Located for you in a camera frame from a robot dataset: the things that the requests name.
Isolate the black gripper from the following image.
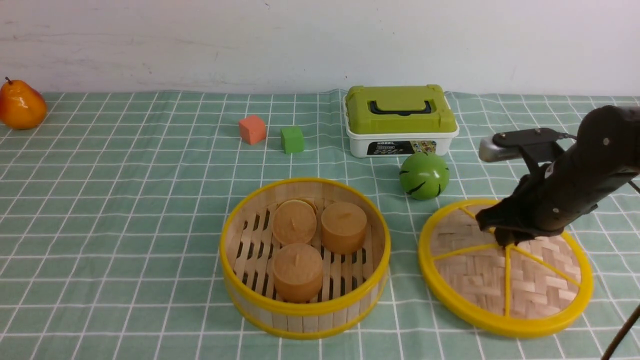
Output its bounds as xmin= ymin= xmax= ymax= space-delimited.
xmin=475 ymin=172 xmax=598 ymax=248

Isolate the green foam cube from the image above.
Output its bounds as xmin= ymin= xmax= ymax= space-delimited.
xmin=279 ymin=125 xmax=306 ymax=155

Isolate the brown bun back right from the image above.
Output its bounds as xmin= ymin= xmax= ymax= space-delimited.
xmin=320 ymin=202 xmax=368 ymax=255

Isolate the brown bun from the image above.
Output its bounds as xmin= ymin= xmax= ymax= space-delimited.
xmin=272 ymin=199 xmax=318 ymax=247
xmin=272 ymin=243 xmax=324 ymax=303
xmin=320 ymin=202 xmax=368 ymax=255

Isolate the orange toy pear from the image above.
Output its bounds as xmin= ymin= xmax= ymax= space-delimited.
xmin=0 ymin=77 xmax=48 ymax=130

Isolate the green lidded white storage box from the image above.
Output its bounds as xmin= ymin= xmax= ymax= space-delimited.
xmin=343 ymin=84 xmax=460 ymax=158

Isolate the brown bun back left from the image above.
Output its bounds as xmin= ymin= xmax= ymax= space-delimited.
xmin=272 ymin=199 xmax=318 ymax=247

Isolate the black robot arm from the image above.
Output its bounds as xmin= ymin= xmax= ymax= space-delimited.
xmin=475 ymin=105 xmax=640 ymax=248

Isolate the yellow bamboo steamer basket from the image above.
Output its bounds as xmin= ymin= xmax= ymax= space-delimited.
xmin=219 ymin=177 xmax=391 ymax=340

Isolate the yellow woven bamboo steamer lid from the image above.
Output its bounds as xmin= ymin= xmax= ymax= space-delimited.
xmin=417 ymin=198 xmax=594 ymax=338

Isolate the brown bun front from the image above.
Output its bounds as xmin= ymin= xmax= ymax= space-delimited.
xmin=272 ymin=243 xmax=324 ymax=303

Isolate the green toy melon ball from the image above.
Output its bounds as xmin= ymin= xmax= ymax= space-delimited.
xmin=398 ymin=152 xmax=450 ymax=201

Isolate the green checkered tablecloth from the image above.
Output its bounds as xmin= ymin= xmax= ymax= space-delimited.
xmin=0 ymin=89 xmax=639 ymax=360

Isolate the orange foam cube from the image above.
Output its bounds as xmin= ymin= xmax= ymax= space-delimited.
xmin=238 ymin=115 xmax=267 ymax=145

